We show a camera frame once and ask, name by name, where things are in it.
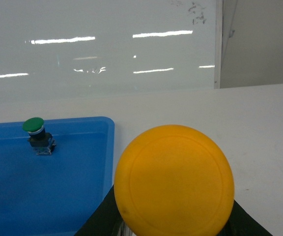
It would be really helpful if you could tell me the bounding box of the glossy whiteboard panel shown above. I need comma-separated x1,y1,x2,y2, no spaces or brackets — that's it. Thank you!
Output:
0,0,220,103

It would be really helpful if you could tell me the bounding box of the green mushroom push button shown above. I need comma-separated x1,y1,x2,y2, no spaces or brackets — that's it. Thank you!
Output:
22,117,56,155

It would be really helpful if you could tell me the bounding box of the blue plastic tray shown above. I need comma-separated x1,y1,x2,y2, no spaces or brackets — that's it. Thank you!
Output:
0,117,114,236

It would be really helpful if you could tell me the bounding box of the yellow mushroom push button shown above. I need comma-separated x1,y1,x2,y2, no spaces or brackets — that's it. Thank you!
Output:
114,125,234,236

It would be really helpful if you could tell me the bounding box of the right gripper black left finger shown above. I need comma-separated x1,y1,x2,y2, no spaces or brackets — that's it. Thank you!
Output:
74,186,125,236

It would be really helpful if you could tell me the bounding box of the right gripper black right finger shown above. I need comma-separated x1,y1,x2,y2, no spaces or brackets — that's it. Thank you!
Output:
221,201,272,236

